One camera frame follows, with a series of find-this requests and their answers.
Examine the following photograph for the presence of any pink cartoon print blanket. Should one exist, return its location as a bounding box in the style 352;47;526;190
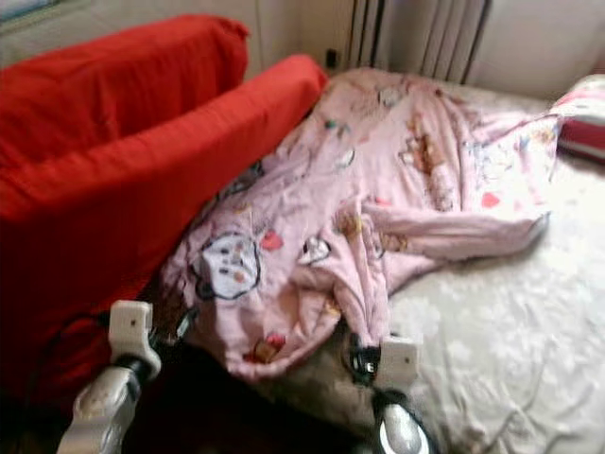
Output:
156;66;563;381

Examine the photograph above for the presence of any red folded futon mattress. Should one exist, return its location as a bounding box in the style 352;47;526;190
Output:
0;13;328;408

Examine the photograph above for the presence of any striped cartoon bolster pillow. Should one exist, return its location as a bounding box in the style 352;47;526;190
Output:
556;74;605;164

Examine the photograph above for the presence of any grey pleated curtain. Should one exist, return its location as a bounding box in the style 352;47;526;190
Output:
350;0;493;86

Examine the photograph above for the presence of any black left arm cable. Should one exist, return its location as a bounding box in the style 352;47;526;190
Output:
38;312;114;417

